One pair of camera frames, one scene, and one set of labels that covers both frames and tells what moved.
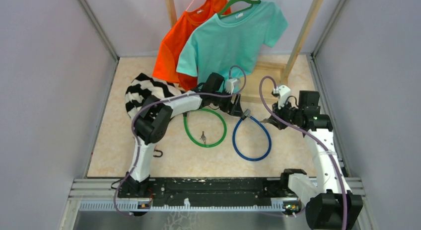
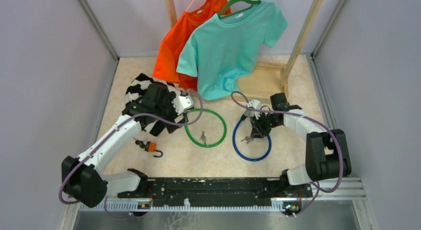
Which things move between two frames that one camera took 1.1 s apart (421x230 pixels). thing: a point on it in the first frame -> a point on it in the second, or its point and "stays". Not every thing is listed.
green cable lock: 185,116 stays
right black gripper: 277,122 -> 259,133
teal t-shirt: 231,46 stays
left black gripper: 232,109 -> 171,128
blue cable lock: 246,115 stays
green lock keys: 203,137 stays
